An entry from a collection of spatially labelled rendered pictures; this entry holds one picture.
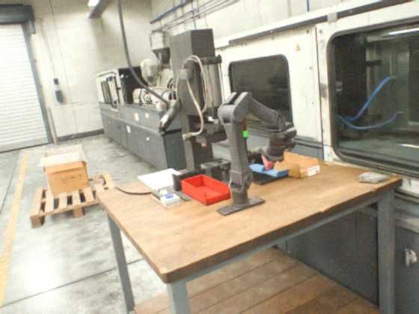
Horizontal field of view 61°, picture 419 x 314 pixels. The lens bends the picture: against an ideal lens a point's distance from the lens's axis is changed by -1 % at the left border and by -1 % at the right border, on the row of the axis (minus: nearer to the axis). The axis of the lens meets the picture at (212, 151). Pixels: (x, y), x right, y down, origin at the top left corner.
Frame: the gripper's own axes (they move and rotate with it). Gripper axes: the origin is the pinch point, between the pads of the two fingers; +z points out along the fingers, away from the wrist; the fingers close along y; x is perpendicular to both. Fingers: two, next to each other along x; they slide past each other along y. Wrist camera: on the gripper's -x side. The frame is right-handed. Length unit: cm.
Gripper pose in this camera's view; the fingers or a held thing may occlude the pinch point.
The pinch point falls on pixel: (267, 167)
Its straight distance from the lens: 167.3
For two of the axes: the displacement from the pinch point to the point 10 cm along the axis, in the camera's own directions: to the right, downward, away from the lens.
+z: -1.4, 7.8, 6.1
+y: -4.7, -6.0, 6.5
